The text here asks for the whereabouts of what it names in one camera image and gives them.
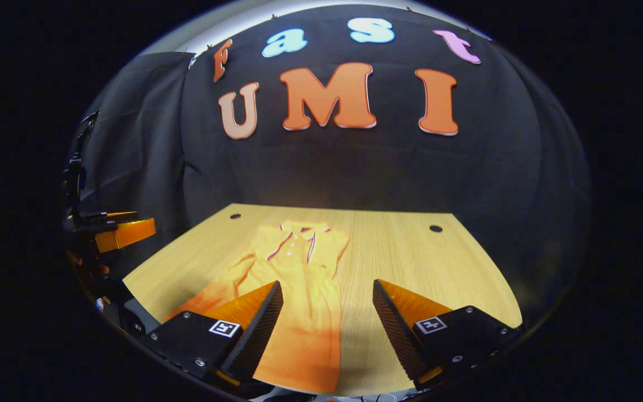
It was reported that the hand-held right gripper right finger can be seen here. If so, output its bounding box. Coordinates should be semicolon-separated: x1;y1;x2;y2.
372;279;524;391

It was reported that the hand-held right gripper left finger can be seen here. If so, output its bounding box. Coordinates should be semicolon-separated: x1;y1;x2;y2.
148;280;285;389

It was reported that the orange T-shirt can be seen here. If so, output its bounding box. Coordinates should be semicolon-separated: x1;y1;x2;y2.
166;221;351;395

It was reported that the creased black cloth panel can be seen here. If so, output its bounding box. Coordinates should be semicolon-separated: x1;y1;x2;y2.
68;50;196;280

